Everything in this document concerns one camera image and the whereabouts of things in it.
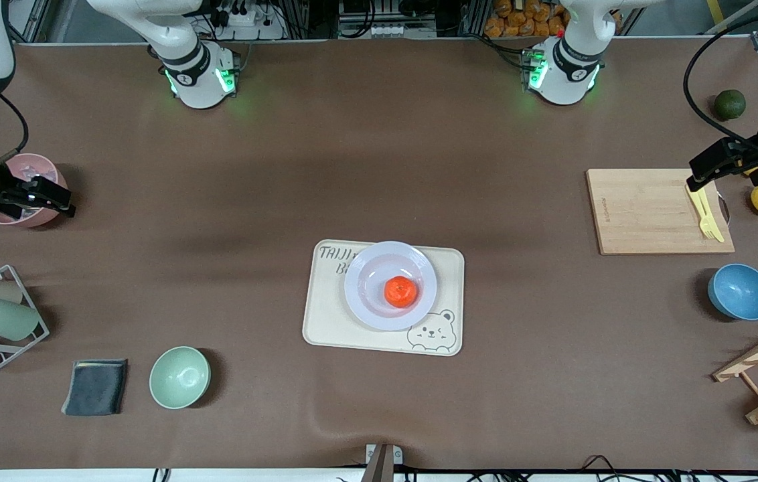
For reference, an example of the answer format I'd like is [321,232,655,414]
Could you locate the yellow plastic fork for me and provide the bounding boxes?
[686,187,718,240]

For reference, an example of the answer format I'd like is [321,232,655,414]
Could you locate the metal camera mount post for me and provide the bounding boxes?
[360,443,403,482]

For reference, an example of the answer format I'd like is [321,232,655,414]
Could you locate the mint green bowl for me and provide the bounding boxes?
[149,345,211,410]

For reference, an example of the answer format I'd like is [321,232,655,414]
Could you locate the pink bowl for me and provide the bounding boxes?
[0,153,70,228]

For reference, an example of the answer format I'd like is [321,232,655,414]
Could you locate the bamboo cutting board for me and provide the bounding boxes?
[585,167,736,256]

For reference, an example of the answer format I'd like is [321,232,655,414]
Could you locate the mint green cup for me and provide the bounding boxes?
[0,297,40,341]

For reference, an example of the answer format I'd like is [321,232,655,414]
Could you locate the dark green lime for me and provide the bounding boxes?
[714,89,747,121]

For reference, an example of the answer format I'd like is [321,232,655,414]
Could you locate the orange mandarin fruit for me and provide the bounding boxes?
[384,275,419,309]

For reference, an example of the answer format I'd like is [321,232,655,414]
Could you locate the pale lavender round plate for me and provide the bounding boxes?
[344,241,438,332]

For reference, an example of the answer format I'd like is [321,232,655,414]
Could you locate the blue bowl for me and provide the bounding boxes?
[708,263,758,321]

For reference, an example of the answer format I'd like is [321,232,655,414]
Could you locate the white power strip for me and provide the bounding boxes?
[215,0,286,39]

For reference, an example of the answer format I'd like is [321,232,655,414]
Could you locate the cream tray with bear print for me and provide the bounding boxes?
[302,239,465,357]

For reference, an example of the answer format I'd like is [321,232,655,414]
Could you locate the grey wire cup rack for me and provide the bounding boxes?
[0,264,50,369]

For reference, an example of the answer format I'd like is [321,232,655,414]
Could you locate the dark grey folded cloth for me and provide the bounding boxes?
[61,359,129,417]

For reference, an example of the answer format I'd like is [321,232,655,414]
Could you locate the pile of orange snack packs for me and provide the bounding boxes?
[484,0,621,38]

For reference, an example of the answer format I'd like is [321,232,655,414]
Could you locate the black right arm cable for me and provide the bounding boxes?
[0,94,30,168]

